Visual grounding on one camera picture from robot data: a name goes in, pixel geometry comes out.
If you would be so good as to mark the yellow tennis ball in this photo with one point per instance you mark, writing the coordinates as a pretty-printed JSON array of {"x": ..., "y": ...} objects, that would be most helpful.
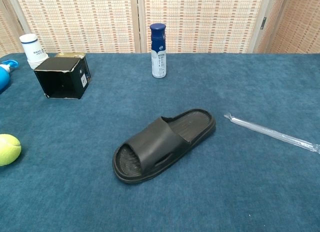
[{"x": 8, "y": 150}]

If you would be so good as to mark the black box with tin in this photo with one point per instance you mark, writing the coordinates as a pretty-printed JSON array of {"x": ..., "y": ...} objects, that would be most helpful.
[{"x": 76, "y": 74}]

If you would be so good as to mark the black rubber slipper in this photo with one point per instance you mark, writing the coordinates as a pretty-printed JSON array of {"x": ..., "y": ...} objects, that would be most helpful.
[{"x": 160, "y": 142}]

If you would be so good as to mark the white bottle with blue cap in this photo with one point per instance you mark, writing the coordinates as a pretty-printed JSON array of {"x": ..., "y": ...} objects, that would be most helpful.
[{"x": 158, "y": 60}]

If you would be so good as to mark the blue carpet table cover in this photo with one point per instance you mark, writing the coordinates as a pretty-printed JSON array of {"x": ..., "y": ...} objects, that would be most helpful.
[{"x": 225, "y": 187}]

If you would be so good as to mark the bamboo folding screen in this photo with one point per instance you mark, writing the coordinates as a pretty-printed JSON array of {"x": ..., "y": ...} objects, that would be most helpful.
[{"x": 200, "y": 20}]

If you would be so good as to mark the gold metal tin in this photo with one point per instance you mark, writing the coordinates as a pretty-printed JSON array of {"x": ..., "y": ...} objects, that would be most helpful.
[{"x": 68, "y": 55}]

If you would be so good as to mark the plastic wrapped straw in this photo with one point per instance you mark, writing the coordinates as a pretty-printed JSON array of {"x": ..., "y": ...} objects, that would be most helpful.
[{"x": 270, "y": 129}]

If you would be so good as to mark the black screen hinge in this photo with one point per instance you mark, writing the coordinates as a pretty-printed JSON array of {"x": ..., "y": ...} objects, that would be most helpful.
[{"x": 264, "y": 23}]

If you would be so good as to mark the white pill bottle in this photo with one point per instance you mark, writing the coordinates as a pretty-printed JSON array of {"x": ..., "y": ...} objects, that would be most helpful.
[{"x": 32, "y": 48}]

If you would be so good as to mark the blue detergent pump bottle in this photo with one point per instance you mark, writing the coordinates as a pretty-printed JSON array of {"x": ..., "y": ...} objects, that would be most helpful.
[{"x": 3, "y": 76}]

